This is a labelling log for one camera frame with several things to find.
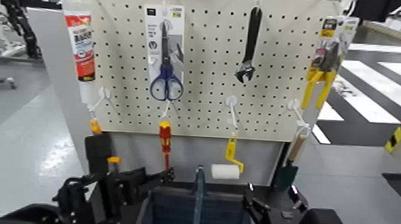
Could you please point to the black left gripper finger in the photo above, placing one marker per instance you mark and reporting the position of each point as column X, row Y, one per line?
column 161, row 178

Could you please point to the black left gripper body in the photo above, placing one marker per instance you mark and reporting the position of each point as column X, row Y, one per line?
column 113, row 194

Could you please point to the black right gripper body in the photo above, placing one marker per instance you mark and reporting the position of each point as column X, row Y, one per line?
column 281, row 216

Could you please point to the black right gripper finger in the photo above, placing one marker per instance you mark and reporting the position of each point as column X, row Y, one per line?
column 252, row 203

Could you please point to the dark blue plastic crate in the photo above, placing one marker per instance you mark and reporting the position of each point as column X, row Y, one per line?
column 222, row 213

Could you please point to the red yellow screwdriver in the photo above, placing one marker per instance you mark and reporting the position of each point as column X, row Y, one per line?
column 165, row 138

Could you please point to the white pegboard hook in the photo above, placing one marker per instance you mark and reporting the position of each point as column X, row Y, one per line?
column 232, row 102
column 103, row 93
column 166, row 109
column 293, row 104

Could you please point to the orange black bar clamp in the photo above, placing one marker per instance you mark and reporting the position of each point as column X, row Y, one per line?
column 96, row 126

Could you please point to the cream perforated pegboard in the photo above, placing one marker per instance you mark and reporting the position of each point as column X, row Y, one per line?
column 210, row 58

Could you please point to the grey metal pegboard stand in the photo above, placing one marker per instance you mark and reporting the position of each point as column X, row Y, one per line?
column 51, row 67

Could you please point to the white sealant tube red label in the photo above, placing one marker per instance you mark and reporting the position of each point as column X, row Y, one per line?
column 83, row 51

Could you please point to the white scissors packaging card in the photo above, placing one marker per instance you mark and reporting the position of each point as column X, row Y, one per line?
column 152, row 24

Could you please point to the black adjustable wrench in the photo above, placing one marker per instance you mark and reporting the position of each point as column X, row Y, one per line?
column 252, row 36

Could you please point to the pliers packaging card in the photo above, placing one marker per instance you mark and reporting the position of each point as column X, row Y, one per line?
column 347, row 31

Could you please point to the black overhead object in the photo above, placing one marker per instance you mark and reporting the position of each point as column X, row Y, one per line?
column 374, row 8

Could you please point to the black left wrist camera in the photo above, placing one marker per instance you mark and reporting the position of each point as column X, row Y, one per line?
column 97, row 153

